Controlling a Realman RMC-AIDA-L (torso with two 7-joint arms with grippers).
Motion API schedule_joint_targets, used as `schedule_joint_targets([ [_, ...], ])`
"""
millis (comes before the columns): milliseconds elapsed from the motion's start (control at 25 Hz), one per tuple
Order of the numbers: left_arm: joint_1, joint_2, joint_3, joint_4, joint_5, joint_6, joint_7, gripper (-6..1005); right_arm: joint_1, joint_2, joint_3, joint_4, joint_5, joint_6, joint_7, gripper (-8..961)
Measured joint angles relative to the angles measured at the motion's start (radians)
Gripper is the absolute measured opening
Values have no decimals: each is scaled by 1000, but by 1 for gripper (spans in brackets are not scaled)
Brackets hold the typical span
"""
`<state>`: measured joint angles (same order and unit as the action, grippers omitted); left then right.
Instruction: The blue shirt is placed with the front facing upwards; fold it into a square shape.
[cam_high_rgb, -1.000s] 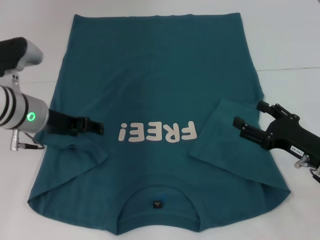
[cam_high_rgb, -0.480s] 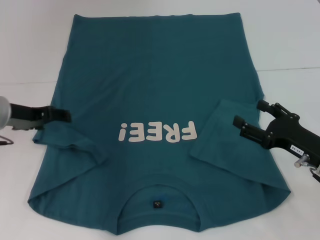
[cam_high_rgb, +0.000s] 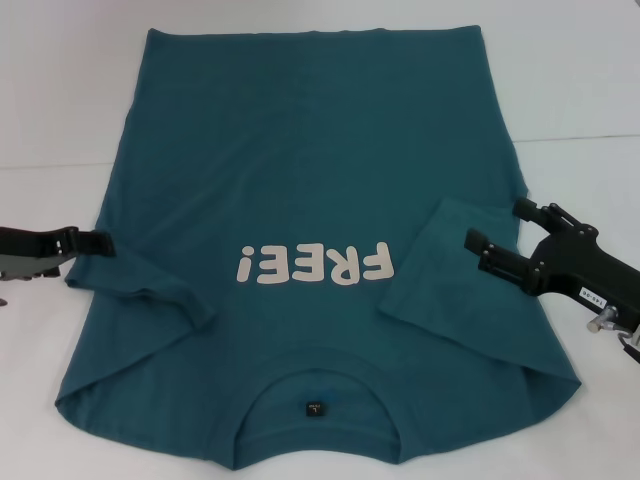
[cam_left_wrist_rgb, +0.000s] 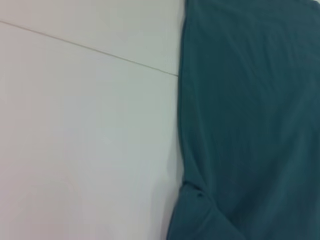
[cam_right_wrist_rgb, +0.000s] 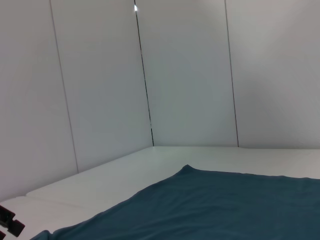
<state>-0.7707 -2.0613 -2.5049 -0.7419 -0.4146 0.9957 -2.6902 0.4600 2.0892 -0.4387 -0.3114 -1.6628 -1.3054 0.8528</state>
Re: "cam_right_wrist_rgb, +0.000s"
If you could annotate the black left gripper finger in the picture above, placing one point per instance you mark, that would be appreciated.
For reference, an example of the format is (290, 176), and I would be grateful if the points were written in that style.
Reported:
(15, 225)
(2, 236)

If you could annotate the teal t-shirt with FREE print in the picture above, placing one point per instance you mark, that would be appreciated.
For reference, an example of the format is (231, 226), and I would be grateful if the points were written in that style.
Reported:
(212, 207)

